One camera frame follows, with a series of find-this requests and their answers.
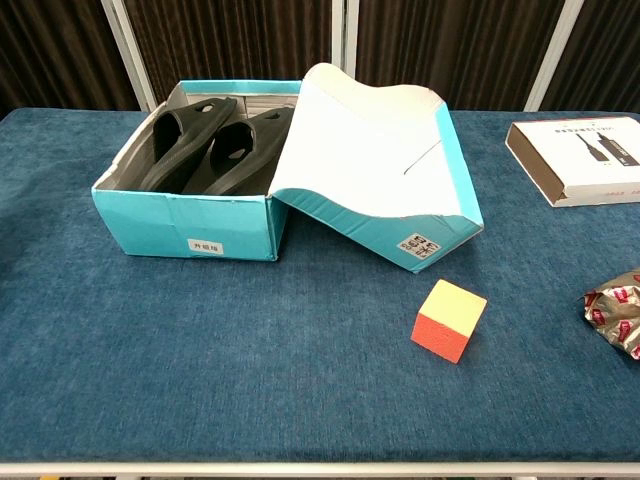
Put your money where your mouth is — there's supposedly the light blue cardboard shoe box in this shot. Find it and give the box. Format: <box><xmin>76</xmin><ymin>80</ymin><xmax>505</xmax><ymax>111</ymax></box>
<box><xmin>91</xmin><ymin>63</ymin><xmax>485</xmax><ymax>274</ymax></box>

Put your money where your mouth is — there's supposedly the blue table cloth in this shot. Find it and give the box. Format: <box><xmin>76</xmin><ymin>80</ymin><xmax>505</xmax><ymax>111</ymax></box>
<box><xmin>0</xmin><ymin>107</ymin><xmax>640</xmax><ymax>464</ymax></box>

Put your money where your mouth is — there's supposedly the orange and yellow cube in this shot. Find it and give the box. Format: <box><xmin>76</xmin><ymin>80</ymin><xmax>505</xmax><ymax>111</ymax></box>
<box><xmin>410</xmin><ymin>279</ymin><xmax>489</xmax><ymax>367</ymax></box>

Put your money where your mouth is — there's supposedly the silver red foil snack bag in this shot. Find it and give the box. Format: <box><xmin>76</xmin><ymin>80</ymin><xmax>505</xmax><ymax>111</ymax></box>
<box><xmin>579</xmin><ymin>267</ymin><xmax>640</xmax><ymax>361</ymax></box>

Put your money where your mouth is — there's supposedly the dark brown pleated curtain panel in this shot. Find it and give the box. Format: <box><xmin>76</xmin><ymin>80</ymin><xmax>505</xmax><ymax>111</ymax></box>
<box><xmin>355</xmin><ymin>0</ymin><xmax>566</xmax><ymax>111</ymax></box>
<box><xmin>0</xmin><ymin>0</ymin><xmax>139</xmax><ymax>119</ymax></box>
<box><xmin>124</xmin><ymin>0</ymin><xmax>334</xmax><ymax>112</ymax></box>
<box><xmin>543</xmin><ymin>0</ymin><xmax>640</xmax><ymax>112</ymax></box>

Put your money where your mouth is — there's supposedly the white box with device print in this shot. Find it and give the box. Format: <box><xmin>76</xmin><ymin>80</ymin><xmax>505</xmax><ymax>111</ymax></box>
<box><xmin>504</xmin><ymin>115</ymin><xmax>640</xmax><ymax>209</ymax></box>

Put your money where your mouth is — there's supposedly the black rubber slipper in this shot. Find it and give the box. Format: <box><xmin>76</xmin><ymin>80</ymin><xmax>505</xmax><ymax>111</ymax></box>
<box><xmin>182</xmin><ymin>105</ymin><xmax>296</xmax><ymax>196</ymax></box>
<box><xmin>142</xmin><ymin>97</ymin><xmax>239</xmax><ymax>194</ymax></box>

